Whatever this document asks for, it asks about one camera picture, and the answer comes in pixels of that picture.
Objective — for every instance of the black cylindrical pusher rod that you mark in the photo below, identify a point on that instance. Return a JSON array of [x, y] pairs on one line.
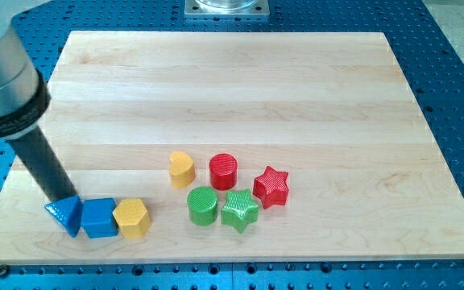
[[40, 160]]

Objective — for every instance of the blue triangle block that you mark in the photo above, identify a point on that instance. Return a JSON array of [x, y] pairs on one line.
[[67, 212]]

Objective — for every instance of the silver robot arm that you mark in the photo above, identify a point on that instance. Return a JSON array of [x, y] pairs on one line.
[[24, 98]]

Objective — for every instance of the yellow heart block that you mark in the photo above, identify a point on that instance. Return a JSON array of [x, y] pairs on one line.
[[181, 170]]

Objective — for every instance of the blue cube block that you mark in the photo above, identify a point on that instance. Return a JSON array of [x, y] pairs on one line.
[[97, 218]]

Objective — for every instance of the yellow hexagon block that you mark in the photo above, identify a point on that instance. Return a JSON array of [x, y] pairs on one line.
[[132, 218]]

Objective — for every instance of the green cylinder block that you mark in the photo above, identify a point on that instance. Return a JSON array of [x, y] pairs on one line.
[[202, 206]]

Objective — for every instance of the red cylinder block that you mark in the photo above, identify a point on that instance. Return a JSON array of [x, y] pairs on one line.
[[223, 169]]

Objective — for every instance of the wooden board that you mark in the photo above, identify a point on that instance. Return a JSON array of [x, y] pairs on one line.
[[367, 180]]

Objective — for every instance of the green star block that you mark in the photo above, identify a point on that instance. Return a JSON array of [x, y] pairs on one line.
[[239, 210]]

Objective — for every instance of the red star block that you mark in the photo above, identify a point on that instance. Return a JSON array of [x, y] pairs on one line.
[[271, 187]]

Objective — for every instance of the blue perforated table plate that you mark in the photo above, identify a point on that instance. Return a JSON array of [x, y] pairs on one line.
[[426, 37]]

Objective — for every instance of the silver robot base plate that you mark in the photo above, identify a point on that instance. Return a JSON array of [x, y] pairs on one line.
[[226, 7]]

